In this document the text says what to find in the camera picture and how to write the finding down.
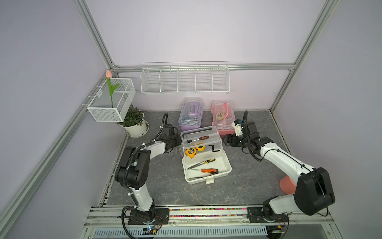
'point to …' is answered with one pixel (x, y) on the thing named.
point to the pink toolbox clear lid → (223, 114)
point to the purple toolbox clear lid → (190, 117)
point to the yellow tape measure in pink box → (220, 116)
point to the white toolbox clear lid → (203, 157)
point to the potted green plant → (134, 124)
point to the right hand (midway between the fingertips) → (228, 138)
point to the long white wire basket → (185, 76)
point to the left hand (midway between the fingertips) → (181, 139)
